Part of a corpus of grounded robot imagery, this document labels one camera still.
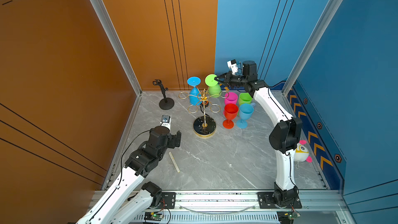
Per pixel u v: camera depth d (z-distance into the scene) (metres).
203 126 0.97
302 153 0.83
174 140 0.66
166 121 0.62
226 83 0.77
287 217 0.70
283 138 0.54
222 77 0.81
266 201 0.72
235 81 0.76
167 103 1.12
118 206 0.44
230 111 0.94
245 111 0.92
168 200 0.73
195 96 0.78
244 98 0.91
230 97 0.97
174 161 0.85
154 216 0.71
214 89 0.89
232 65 0.80
